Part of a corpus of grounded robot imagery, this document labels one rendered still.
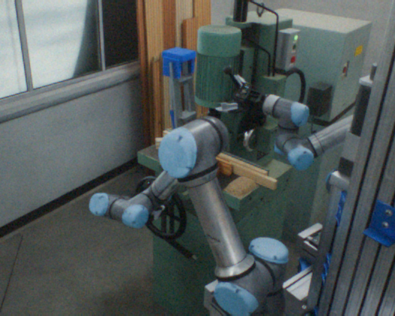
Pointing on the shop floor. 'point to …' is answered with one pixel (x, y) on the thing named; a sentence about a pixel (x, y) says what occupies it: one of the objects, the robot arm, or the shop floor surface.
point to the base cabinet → (168, 281)
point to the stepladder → (186, 62)
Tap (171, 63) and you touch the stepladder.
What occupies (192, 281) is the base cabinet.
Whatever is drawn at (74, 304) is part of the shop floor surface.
